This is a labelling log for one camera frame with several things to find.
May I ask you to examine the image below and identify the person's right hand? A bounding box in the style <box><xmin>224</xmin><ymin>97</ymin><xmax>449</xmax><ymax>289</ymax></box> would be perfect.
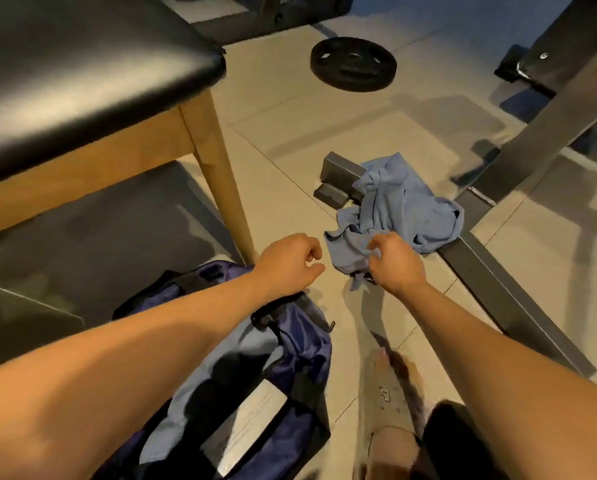
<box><xmin>366</xmin><ymin>231</ymin><xmax>430</xmax><ymax>301</ymax></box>

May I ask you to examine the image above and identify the person's left hand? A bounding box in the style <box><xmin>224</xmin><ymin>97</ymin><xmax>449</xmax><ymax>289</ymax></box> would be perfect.
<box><xmin>250</xmin><ymin>233</ymin><xmax>326</xmax><ymax>299</ymax></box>

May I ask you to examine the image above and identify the pile of blue-grey towels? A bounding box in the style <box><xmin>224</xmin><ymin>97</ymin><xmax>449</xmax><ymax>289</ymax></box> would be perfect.
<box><xmin>324</xmin><ymin>153</ymin><xmax>466</xmax><ymax>286</ymax></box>

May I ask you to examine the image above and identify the navy blue bag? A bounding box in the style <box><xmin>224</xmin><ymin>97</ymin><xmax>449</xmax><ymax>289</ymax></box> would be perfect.
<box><xmin>93</xmin><ymin>259</ymin><xmax>334</xmax><ymax>480</ymax></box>

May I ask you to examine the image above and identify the single blue-grey towel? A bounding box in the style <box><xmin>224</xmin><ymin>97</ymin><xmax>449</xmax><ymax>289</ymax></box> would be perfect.
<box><xmin>168</xmin><ymin>319</ymin><xmax>284</xmax><ymax>466</ymax></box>

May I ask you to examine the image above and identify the person's right forearm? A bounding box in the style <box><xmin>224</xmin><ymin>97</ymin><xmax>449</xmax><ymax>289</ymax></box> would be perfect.
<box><xmin>403</xmin><ymin>279</ymin><xmax>597</xmax><ymax>480</ymax></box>

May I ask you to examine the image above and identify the person's left forearm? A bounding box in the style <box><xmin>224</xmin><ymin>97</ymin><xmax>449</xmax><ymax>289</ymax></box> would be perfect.
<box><xmin>0</xmin><ymin>273</ymin><xmax>274</xmax><ymax>480</ymax></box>

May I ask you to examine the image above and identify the loose black weight plate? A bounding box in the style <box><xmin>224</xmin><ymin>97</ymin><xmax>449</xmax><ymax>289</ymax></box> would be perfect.
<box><xmin>310</xmin><ymin>37</ymin><xmax>398</xmax><ymax>93</ymax></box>

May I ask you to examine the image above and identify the wooden chair with black seat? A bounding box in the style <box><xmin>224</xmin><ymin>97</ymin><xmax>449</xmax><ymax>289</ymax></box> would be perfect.
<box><xmin>0</xmin><ymin>0</ymin><xmax>258</xmax><ymax>371</ymax></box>

